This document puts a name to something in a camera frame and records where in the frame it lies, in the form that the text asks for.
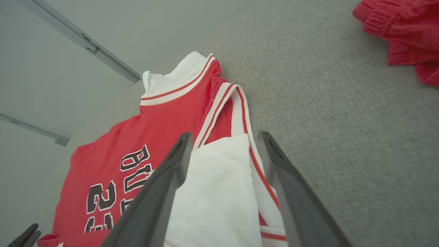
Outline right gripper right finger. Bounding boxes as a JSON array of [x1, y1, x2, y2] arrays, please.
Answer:
[[257, 131, 354, 247]]

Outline red shorts with white stripes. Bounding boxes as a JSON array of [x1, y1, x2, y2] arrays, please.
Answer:
[[353, 0, 439, 87]]

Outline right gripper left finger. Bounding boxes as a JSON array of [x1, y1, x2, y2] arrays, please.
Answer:
[[99, 132, 194, 247]]

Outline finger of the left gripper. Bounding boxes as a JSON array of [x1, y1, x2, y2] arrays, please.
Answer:
[[22, 231, 42, 247], [6, 223, 39, 247]]

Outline grey metal rail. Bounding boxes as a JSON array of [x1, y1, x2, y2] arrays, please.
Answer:
[[0, 113, 70, 147], [21, 0, 142, 86]]

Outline red basketball jersey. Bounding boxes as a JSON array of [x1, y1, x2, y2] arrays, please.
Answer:
[[37, 51, 288, 247]]

